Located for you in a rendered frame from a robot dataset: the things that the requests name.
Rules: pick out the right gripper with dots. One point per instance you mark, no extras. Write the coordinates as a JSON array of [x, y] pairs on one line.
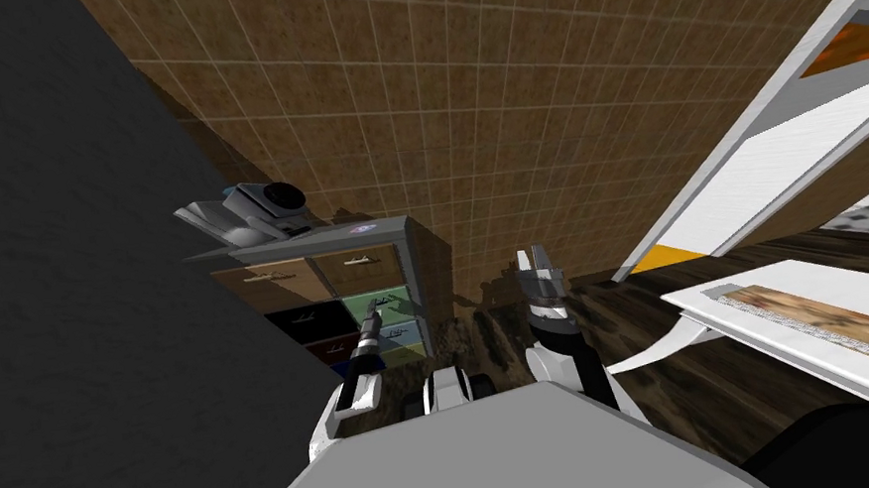
[[543, 283]]

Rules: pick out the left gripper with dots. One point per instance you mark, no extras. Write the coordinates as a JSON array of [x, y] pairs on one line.
[[373, 322]]

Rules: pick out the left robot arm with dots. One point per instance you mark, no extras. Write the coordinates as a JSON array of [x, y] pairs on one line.
[[347, 412]]

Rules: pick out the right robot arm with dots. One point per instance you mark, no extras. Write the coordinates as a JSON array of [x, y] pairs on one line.
[[574, 366]]

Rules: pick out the brown cabinet with coloured drawers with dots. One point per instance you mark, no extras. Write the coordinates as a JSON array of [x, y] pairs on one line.
[[342, 273]]

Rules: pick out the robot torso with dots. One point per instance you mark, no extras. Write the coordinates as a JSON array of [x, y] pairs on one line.
[[503, 460]]

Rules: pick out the white door with orange panel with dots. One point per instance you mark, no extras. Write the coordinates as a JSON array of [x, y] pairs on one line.
[[792, 154]]

